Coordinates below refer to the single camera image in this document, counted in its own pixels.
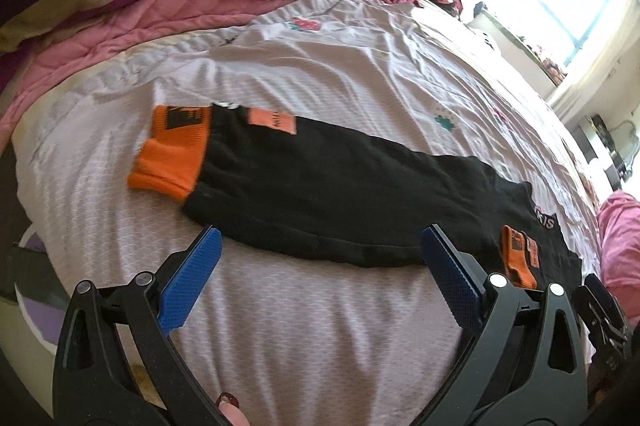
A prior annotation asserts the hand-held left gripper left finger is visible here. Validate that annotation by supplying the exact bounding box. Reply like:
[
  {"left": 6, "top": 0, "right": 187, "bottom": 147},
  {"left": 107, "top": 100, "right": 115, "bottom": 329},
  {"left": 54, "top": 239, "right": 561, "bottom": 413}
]
[{"left": 56, "top": 226, "right": 237, "bottom": 426}]

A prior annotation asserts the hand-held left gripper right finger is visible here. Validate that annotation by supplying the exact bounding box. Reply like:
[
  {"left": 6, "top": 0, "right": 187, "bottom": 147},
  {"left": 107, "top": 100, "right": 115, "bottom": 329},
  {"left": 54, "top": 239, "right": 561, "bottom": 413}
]
[{"left": 421, "top": 223, "right": 589, "bottom": 426}]

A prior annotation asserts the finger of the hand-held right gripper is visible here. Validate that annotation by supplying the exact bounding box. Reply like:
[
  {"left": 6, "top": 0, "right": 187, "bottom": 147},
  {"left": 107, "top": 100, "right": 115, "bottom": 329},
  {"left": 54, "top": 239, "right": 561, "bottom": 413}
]
[{"left": 571, "top": 273, "right": 632, "bottom": 374}]

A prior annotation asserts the black sweater with orange cuffs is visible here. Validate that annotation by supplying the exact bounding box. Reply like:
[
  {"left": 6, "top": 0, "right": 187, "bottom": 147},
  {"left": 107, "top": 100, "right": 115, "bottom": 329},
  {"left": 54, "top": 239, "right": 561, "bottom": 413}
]
[{"left": 127, "top": 103, "right": 583, "bottom": 293}]

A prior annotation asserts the person's left hand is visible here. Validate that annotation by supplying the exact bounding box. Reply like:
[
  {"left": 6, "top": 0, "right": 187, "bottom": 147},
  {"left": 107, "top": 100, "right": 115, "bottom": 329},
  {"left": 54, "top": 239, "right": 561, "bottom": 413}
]
[{"left": 215, "top": 391, "right": 252, "bottom": 426}]

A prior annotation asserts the metal side shelf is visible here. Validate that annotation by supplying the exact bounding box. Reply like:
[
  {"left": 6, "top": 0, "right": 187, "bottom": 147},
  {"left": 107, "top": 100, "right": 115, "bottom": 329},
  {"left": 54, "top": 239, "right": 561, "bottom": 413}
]
[{"left": 572, "top": 113, "right": 633, "bottom": 188}]

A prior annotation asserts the purple round mat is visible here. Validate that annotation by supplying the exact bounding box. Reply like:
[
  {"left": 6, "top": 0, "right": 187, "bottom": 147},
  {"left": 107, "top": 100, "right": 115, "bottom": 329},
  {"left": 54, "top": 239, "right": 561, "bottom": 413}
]
[{"left": 14, "top": 226, "right": 68, "bottom": 344}]

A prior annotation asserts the cream curtain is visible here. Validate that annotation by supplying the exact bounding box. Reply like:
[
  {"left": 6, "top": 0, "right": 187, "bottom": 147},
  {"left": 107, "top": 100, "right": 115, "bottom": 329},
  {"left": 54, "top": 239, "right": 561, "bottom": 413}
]
[{"left": 545, "top": 51, "right": 640, "bottom": 124}]

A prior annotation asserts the pink quilt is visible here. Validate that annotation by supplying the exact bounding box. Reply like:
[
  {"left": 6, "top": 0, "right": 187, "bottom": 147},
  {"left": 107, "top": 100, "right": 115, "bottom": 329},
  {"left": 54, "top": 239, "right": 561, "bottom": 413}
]
[{"left": 0, "top": 0, "right": 326, "bottom": 137}]

